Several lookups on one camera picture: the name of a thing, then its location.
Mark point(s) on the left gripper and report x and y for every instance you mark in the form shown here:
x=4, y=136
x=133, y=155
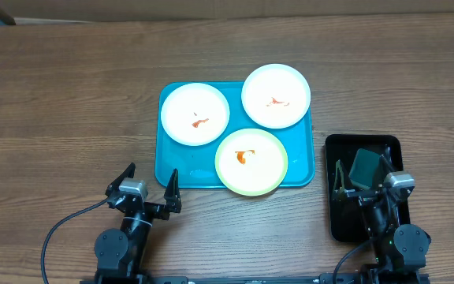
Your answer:
x=172, y=199

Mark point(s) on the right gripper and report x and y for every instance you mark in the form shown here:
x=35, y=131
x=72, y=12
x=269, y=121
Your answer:
x=344, y=188

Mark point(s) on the green sponge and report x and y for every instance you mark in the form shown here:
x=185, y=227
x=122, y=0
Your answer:
x=364, y=168

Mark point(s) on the white plate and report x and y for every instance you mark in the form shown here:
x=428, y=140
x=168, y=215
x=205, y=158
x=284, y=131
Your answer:
x=195, y=114
x=276, y=96

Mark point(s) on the yellow-green plate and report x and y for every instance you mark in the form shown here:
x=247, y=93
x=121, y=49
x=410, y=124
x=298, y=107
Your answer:
x=251, y=162

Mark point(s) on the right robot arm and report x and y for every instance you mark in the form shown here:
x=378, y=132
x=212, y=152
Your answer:
x=400, y=249

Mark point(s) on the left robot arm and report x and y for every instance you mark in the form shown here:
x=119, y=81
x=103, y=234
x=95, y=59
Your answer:
x=120, y=251

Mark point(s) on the teal plastic tray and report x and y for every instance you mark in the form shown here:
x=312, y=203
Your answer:
x=195, y=164

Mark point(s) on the black plastic tray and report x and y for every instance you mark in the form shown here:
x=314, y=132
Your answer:
x=345, y=218

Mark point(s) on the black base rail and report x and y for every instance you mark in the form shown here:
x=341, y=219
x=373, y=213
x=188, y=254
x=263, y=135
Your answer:
x=325, y=278

